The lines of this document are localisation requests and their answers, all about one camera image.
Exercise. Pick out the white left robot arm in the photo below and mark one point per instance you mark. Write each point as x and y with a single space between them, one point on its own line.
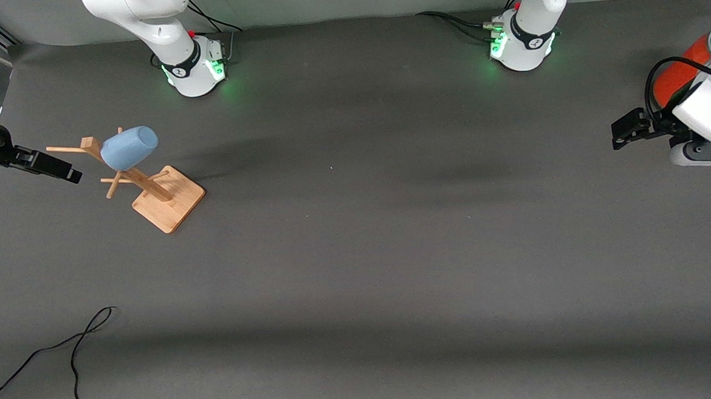
540 7

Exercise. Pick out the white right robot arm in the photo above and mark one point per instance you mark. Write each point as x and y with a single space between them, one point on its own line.
139 16

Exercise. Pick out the light blue plastic cup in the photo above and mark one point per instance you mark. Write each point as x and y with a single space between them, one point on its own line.
129 147

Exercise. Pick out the wooden cup rack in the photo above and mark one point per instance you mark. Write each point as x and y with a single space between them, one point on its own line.
170 200

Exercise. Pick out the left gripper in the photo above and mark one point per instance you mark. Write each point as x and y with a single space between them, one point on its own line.
658 125

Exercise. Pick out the orange cylindrical can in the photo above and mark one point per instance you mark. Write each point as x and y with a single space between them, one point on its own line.
680 76

